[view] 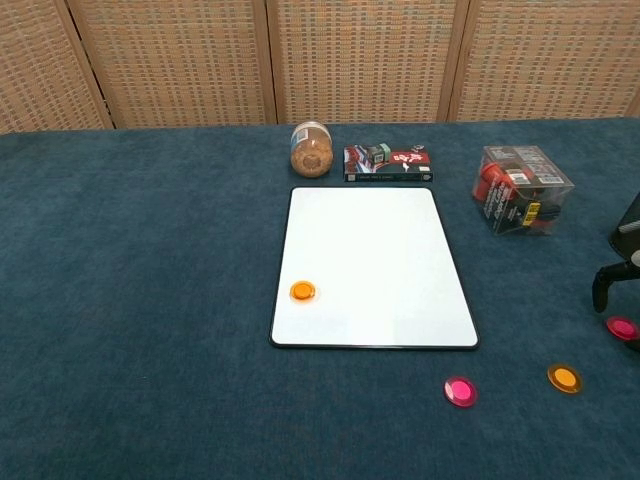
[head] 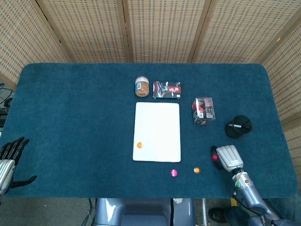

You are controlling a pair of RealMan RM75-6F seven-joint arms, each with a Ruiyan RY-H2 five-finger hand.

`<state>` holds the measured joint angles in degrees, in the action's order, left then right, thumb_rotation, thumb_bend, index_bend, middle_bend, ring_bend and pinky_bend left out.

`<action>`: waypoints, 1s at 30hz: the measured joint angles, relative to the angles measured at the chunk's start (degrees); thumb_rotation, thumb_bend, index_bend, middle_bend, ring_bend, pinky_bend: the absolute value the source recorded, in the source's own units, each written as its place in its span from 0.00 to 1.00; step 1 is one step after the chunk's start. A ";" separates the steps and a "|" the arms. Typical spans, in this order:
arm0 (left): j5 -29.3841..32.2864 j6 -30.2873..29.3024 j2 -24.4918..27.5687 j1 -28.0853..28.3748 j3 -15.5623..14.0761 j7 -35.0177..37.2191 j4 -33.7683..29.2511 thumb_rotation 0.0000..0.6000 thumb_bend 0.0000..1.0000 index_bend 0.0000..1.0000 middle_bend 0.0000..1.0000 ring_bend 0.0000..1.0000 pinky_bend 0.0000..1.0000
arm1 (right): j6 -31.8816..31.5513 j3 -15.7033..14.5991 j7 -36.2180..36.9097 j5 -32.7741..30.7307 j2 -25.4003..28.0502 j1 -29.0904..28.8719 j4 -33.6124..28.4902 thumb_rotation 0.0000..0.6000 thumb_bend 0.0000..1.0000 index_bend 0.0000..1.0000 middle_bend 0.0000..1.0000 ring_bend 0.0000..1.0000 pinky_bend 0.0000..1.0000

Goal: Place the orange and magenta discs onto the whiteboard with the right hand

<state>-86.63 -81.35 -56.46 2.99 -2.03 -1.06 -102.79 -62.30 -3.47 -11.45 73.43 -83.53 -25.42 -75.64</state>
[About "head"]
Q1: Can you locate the black cable tangle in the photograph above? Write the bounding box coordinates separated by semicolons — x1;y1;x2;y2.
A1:
0;82;15;123

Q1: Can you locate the blue cable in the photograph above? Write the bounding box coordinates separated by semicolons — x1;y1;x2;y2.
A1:
87;198;95;226

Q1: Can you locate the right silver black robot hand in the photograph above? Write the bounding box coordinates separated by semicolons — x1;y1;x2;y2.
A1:
210;145;244;172

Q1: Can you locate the metal stand leg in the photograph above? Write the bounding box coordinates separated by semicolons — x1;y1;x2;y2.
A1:
201;198;209;226

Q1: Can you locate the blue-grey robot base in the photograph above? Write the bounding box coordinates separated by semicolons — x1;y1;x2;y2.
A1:
94;198;196;226

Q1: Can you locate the white magnetic board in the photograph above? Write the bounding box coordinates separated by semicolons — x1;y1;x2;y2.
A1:
132;101;182;163

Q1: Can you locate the dark red card box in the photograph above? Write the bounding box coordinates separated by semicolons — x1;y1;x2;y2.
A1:
152;81;182;100

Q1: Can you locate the clear jar of snacks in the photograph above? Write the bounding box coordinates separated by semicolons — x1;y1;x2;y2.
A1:
135;75;150;97

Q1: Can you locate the black caster wheel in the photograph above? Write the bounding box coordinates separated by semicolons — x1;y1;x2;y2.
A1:
208;207;226;223

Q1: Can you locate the blue table cloth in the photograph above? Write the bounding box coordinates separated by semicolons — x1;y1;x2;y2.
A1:
0;63;299;199

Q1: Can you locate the woven folding screen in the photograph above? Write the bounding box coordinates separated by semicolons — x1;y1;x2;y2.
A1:
0;0;301;182

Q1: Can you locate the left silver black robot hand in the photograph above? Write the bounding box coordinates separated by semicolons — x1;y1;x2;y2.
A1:
0;137;38;196

